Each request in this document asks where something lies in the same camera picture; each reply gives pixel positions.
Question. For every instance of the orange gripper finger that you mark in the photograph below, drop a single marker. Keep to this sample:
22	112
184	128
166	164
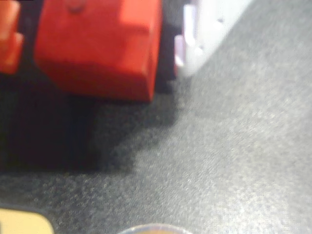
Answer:
9	36

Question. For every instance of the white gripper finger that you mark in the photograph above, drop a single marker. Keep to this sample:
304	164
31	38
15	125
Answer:
207	26

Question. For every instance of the red cube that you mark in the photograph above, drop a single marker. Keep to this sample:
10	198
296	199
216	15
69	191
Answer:
97	48

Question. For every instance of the yellow robot face sticker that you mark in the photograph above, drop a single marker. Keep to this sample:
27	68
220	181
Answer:
22	223

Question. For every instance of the hugging face emoji sticker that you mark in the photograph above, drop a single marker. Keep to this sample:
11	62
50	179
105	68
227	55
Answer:
153	229

